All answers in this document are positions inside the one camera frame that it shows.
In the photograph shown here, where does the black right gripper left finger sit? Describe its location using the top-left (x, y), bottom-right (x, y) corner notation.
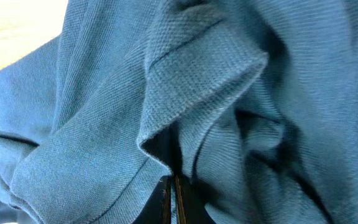
top-left (132, 175), bottom-right (172, 224)

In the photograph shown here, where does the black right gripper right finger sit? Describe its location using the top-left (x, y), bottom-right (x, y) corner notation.
top-left (174, 175), bottom-right (216, 224)

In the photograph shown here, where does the teal blue polo shirt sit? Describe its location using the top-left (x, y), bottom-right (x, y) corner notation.
top-left (0, 0), bottom-right (358, 223)

